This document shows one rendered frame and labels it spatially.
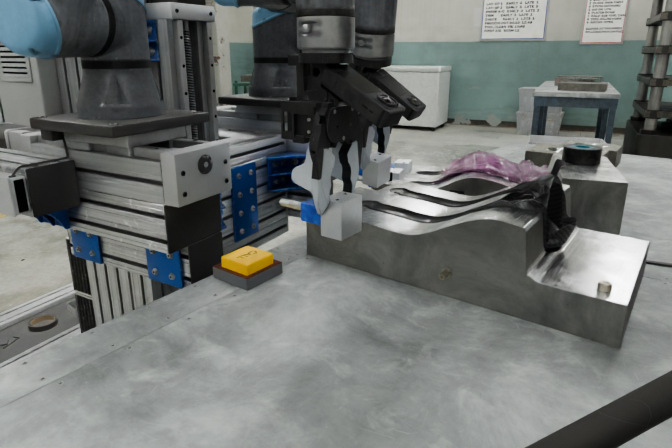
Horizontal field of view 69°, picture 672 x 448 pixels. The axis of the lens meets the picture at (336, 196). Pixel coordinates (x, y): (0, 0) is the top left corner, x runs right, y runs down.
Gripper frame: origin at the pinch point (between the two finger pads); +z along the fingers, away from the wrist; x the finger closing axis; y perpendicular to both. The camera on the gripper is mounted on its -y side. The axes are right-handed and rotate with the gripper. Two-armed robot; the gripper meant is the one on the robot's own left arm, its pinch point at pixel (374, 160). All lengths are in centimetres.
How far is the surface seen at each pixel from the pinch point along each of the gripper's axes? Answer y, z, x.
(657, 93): -22, 79, -460
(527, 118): 128, 179, -624
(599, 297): -45.0, -0.5, 19.0
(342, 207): -13.8, -7.1, 30.5
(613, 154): -33, 17, -86
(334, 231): -13.1, -3.4, 31.2
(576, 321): -43.5, 3.6, 19.8
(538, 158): -16, 17, -65
